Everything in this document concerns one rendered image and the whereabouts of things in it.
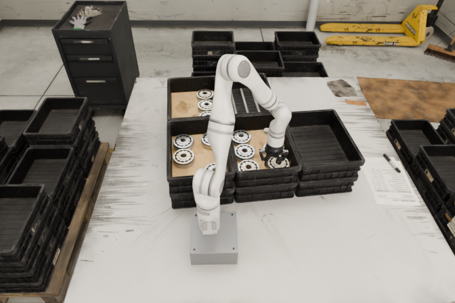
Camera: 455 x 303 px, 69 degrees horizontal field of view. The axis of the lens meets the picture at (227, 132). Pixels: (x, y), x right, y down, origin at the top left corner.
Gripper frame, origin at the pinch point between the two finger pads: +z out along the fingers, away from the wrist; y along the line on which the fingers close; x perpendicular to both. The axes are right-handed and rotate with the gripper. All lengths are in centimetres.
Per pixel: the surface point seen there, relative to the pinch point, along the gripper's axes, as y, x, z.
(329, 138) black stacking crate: 33.9, 22.4, 4.2
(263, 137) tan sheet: -1.5, 23.1, 4.2
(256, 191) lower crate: -6.8, -8.5, 9.7
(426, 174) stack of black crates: 111, 37, 48
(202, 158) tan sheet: -33.2, 7.6, 4.7
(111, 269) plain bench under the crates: -68, -42, 19
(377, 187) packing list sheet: 56, 0, 17
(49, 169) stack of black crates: -135, 41, 50
